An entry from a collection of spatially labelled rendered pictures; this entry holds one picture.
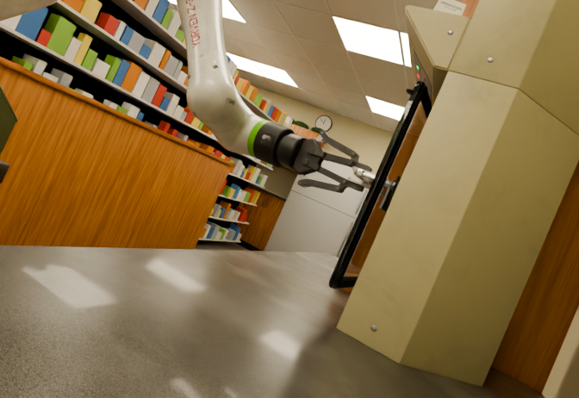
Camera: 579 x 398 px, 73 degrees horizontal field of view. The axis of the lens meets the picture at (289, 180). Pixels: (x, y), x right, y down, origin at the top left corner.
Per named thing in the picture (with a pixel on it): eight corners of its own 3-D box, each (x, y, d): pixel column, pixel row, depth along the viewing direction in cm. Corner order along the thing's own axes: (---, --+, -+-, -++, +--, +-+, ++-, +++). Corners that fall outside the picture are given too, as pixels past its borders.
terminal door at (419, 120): (372, 285, 94) (438, 133, 95) (329, 289, 67) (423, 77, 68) (369, 283, 94) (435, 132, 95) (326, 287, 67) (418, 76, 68)
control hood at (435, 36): (443, 127, 96) (459, 90, 96) (448, 70, 66) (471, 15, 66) (398, 113, 100) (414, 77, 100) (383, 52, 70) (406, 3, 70)
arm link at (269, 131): (283, 130, 96) (268, 164, 96) (260, 113, 86) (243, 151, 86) (304, 138, 93) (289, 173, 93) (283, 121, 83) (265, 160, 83)
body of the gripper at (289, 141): (270, 161, 85) (306, 176, 81) (286, 126, 85) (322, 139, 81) (285, 170, 92) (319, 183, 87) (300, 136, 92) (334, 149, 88)
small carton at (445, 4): (445, 44, 78) (457, 17, 78) (454, 33, 73) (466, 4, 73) (421, 35, 79) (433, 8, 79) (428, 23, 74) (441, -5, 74)
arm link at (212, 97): (230, 15, 103) (193, 33, 105) (208, -22, 93) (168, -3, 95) (251, 124, 85) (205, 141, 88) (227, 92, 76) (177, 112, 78)
